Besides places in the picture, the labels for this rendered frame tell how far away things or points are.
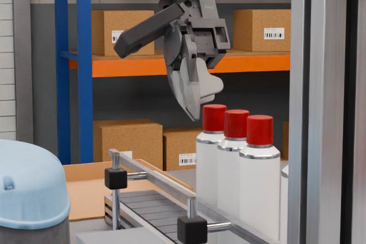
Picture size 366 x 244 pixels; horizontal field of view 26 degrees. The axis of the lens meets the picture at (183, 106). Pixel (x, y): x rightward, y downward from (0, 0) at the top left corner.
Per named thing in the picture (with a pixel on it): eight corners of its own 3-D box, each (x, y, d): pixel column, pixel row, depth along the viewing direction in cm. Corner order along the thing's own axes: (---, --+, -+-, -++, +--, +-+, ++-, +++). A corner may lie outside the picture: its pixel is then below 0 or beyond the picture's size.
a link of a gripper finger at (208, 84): (233, 110, 116) (220, 54, 119) (196, 112, 113) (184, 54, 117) (225, 119, 118) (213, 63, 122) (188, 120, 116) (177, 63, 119)
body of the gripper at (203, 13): (233, 52, 119) (217, -18, 123) (180, 52, 116) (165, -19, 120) (213, 73, 125) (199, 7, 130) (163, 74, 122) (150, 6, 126)
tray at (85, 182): (193, 207, 153) (193, 187, 153) (60, 222, 143) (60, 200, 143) (141, 176, 181) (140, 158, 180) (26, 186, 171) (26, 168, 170)
